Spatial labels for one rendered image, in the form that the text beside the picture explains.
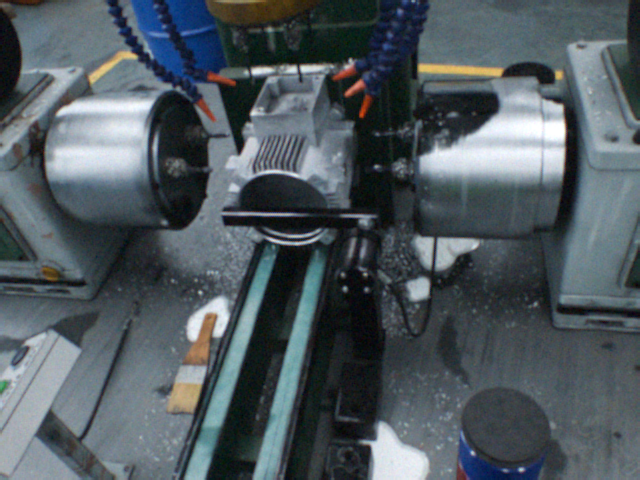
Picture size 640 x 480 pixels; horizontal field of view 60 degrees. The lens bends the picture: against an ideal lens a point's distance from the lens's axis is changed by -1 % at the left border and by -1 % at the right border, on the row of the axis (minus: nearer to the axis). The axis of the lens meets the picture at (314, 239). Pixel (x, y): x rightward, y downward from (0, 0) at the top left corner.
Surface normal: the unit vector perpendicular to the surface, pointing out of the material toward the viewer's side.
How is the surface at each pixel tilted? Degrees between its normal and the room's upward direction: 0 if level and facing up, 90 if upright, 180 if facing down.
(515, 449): 0
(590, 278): 89
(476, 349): 0
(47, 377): 61
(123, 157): 50
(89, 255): 90
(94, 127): 28
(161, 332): 0
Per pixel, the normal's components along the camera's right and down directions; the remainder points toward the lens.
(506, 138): -0.23, -0.11
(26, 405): 0.78, -0.32
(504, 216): -0.18, 0.73
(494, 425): -0.15, -0.71
